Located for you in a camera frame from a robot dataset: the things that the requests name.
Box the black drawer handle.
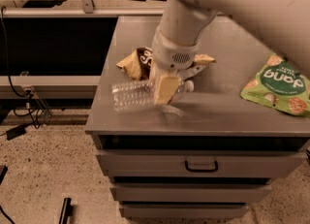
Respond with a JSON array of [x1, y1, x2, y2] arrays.
[[184, 160, 219, 173]]

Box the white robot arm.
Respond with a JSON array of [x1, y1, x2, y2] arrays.
[[150, 0, 310, 116]]

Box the grey drawer cabinet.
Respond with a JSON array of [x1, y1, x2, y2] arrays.
[[85, 16, 310, 218]]

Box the black cable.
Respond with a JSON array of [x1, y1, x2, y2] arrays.
[[0, 6, 45, 130]]

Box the black floor bracket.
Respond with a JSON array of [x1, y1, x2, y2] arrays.
[[58, 198, 73, 224]]

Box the black power adapter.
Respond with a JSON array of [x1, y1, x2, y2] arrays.
[[6, 125, 26, 141]]

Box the clear plastic water bottle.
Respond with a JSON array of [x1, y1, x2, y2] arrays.
[[111, 80, 194, 112]]

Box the green snack pouch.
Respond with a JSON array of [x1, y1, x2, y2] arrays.
[[240, 54, 310, 117]]

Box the brown yellow snack bag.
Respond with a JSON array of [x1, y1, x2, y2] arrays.
[[116, 47, 216, 80]]

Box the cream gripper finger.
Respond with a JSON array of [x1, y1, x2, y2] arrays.
[[154, 75, 181, 105]]

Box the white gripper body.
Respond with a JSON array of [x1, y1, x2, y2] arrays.
[[150, 27, 201, 79]]

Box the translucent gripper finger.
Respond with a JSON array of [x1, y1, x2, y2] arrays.
[[160, 105, 185, 116]]

